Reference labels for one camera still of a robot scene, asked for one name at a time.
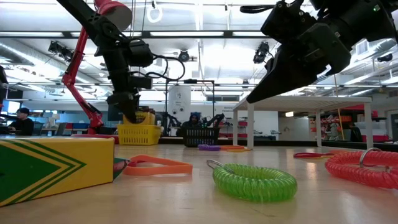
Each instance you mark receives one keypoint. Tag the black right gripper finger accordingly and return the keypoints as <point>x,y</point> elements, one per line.
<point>298,85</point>
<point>280,77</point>

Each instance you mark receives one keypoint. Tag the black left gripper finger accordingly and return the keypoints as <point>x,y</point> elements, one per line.
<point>126,110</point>
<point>135,112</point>

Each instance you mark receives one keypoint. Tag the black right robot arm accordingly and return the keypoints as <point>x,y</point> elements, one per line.
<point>357,18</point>

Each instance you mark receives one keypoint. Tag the black background robot arm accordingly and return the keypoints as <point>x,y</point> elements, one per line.
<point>214,118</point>
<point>168,119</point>

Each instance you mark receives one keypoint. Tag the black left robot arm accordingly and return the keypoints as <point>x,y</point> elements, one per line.
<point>93,18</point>

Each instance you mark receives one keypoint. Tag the red desk lamp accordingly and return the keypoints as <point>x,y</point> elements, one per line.
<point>73,62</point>

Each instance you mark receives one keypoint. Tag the black computer monitor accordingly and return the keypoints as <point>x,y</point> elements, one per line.
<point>112,113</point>

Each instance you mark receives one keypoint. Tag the white perforated shelf riser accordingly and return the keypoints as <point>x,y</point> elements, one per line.
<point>295,102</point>

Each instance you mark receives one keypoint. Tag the yellow plastic basket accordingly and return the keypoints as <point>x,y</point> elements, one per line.
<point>140,135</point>

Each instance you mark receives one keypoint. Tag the black ceiling spotlight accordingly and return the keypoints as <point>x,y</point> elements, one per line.
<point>385,57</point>
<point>261,51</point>
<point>60,49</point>
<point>183,56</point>

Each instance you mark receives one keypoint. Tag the thin yellow pole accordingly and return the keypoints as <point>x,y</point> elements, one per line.
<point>339,105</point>

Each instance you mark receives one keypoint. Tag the person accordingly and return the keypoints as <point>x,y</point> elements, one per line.
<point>194,119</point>
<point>355,132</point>
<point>23,124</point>

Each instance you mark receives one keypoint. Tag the wide orange rubber band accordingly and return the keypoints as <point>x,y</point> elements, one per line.
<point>161,170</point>

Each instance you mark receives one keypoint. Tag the black plastic basket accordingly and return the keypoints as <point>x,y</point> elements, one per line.
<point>200,137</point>

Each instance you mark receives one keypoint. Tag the yellow rubber band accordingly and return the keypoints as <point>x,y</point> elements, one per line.
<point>239,150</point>

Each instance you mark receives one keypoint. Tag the thin orange rubber band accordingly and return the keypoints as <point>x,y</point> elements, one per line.
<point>233,147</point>

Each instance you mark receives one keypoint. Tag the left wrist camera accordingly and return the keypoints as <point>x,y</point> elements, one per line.
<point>141,53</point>

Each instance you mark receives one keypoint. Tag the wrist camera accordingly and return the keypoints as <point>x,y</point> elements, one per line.
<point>326,46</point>
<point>141,53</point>

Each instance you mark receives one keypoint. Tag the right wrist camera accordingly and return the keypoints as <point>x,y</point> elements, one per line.
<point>326,46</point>

